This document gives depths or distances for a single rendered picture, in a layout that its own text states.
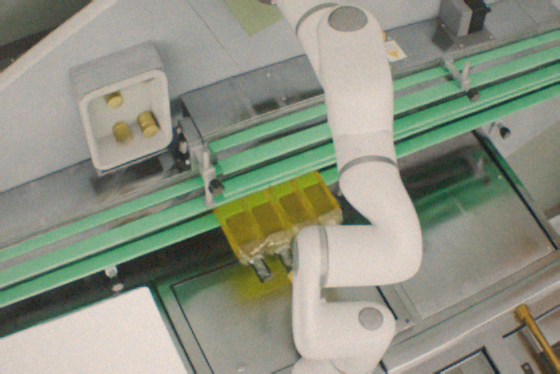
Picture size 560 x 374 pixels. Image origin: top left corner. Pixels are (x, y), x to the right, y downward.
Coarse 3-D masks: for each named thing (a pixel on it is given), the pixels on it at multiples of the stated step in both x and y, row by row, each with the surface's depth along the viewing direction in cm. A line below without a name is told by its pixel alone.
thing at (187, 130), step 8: (184, 120) 155; (192, 120) 155; (184, 128) 154; (192, 128) 154; (184, 136) 153; (192, 136) 153; (200, 136) 153; (184, 144) 154; (184, 152) 157; (192, 160) 156; (192, 168) 158
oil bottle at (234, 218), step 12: (228, 204) 159; (240, 204) 159; (216, 216) 162; (228, 216) 157; (240, 216) 157; (228, 228) 156; (240, 228) 156; (252, 228) 156; (240, 240) 154; (252, 240) 154; (264, 240) 155; (240, 252) 154; (252, 252) 153; (264, 252) 155
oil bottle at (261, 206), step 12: (264, 192) 161; (252, 204) 159; (264, 204) 160; (252, 216) 159; (264, 216) 158; (276, 216) 158; (264, 228) 156; (276, 228) 156; (288, 228) 157; (276, 240) 155; (288, 240) 156; (276, 252) 156
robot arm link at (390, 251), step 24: (360, 168) 104; (384, 168) 104; (360, 192) 104; (384, 192) 103; (384, 216) 103; (408, 216) 102; (336, 240) 104; (360, 240) 104; (384, 240) 104; (408, 240) 102; (336, 264) 103; (360, 264) 103; (384, 264) 104; (408, 264) 104
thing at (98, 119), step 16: (128, 80) 137; (144, 80) 138; (160, 80) 141; (96, 96) 135; (128, 96) 150; (144, 96) 152; (160, 96) 146; (96, 112) 149; (112, 112) 151; (128, 112) 153; (160, 112) 151; (96, 128) 152; (128, 128) 157; (160, 128) 156; (96, 144) 154; (112, 144) 154; (144, 144) 155; (160, 144) 155; (96, 160) 149; (112, 160) 153; (128, 160) 154
